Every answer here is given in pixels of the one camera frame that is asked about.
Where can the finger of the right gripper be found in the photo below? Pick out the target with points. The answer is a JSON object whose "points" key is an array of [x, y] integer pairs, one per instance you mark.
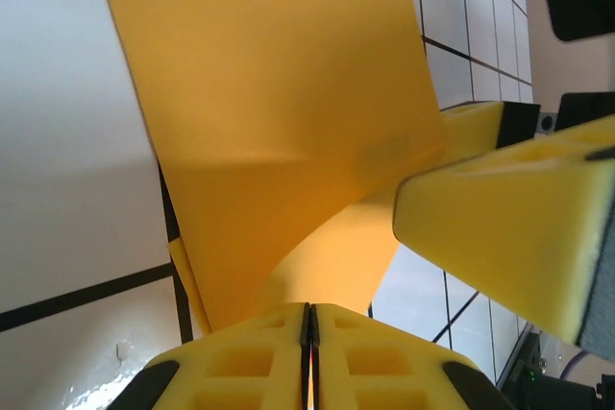
{"points": [[473, 124], [504, 227]]}

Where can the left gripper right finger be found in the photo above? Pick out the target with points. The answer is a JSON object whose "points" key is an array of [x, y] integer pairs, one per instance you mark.
{"points": [[384, 367]]}

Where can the orange square paper sheet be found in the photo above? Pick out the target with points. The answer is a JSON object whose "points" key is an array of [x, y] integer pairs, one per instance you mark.
{"points": [[269, 93]]}

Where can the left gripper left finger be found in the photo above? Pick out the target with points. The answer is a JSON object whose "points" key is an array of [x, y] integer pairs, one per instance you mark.
{"points": [[240, 367]]}

